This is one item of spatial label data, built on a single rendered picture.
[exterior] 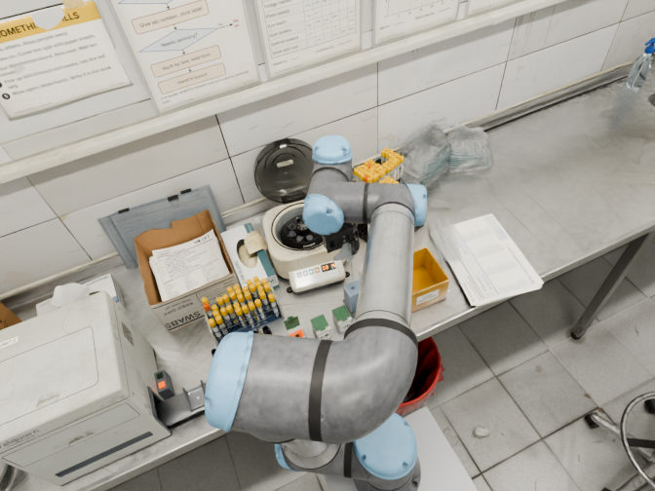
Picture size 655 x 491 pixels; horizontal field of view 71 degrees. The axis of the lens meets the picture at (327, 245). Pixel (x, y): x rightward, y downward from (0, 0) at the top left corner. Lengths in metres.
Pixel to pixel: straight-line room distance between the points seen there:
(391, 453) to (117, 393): 0.56
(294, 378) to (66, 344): 0.73
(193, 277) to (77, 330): 0.41
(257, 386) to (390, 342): 0.16
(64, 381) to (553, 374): 1.93
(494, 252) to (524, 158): 0.49
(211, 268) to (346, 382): 0.99
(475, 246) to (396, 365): 0.99
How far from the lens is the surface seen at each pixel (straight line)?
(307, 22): 1.35
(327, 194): 0.82
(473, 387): 2.23
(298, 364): 0.52
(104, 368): 1.09
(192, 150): 1.43
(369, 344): 0.54
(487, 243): 1.51
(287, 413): 0.53
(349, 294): 1.26
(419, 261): 1.40
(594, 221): 1.70
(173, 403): 1.29
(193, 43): 1.28
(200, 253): 1.49
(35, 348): 1.20
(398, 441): 0.92
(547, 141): 1.96
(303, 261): 1.35
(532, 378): 2.32
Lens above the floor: 2.03
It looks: 50 degrees down
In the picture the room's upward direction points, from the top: 8 degrees counter-clockwise
